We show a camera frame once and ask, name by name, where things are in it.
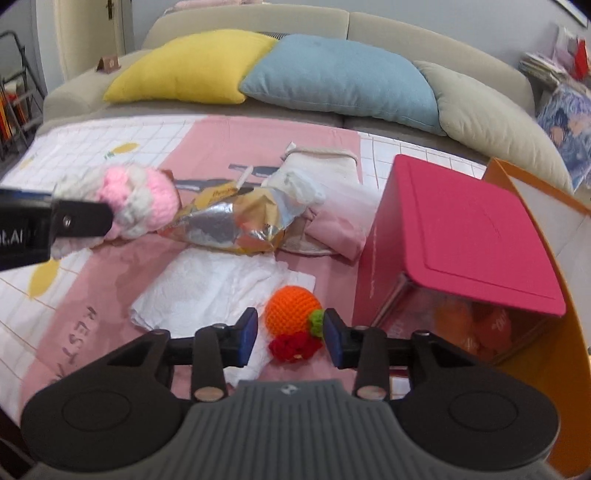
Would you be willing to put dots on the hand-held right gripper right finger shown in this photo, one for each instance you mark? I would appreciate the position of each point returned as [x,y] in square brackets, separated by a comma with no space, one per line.
[331,339]

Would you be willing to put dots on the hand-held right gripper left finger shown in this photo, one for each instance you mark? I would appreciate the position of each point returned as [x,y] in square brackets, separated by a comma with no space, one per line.
[250,336]

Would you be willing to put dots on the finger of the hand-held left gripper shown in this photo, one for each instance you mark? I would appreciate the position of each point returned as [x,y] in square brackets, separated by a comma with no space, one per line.
[83,220]

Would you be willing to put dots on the orange crochet fruit toy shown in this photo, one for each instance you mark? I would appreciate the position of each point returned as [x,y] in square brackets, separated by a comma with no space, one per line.
[291,310]

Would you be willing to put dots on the pink and white knitted toy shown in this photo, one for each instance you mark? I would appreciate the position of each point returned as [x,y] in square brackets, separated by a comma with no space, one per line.
[150,196]

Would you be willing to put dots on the pink cloth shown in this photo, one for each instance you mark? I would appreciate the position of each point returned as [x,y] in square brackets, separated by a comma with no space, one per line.
[337,230]

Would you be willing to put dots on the white tissue paper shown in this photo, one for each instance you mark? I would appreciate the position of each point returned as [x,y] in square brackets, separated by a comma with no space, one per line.
[198,286]

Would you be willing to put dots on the pink printed blanket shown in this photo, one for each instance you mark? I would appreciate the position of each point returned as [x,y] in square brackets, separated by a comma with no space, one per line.
[87,304]

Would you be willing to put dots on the silver foil snack bag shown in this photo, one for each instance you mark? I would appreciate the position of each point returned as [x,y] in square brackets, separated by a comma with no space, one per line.
[217,226]

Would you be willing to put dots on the black metal rack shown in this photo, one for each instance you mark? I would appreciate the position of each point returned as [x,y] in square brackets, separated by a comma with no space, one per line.
[21,106]

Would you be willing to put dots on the small brown object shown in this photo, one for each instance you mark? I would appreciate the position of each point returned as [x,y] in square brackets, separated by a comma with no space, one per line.
[109,63]

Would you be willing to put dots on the yellow pillow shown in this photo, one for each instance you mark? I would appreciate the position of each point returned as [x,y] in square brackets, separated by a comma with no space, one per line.
[184,69]

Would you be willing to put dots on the white door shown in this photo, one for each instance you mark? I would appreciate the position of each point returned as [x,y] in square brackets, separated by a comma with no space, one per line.
[87,32]

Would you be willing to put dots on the orange cardboard box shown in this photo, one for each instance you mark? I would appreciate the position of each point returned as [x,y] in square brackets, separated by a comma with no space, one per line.
[556,369]

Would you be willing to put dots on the blue pillow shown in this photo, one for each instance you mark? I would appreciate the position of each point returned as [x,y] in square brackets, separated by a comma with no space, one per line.
[341,78]

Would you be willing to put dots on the beige pillow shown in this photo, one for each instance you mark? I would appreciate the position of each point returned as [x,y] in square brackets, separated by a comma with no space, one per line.
[494,120]

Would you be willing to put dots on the beige sofa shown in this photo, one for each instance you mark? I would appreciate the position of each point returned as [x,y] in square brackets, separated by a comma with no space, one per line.
[300,19]

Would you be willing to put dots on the stack of magazines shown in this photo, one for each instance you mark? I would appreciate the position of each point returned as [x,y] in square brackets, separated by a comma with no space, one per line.
[554,60]

